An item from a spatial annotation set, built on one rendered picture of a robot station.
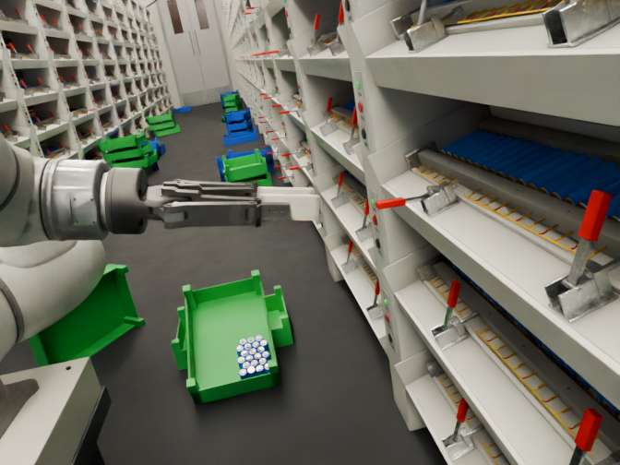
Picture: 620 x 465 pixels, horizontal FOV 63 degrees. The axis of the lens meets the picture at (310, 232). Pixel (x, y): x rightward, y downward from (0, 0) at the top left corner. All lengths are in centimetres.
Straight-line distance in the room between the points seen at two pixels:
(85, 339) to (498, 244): 132
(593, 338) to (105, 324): 145
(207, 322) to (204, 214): 83
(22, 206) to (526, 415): 56
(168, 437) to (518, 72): 99
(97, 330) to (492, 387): 125
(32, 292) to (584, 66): 77
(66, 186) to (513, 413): 53
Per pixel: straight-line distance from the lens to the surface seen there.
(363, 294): 129
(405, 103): 81
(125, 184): 58
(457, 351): 72
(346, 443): 105
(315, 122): 148
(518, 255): 51
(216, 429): 116
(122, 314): 171
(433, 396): 95
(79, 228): 59
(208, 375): 127
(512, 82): 42
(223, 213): 55
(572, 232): 50
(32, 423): 88
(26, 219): 59
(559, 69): 37
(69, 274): 92
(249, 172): 252
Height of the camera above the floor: 71
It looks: 20 degrees down
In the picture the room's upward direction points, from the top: 10 degrees counter-clockwise
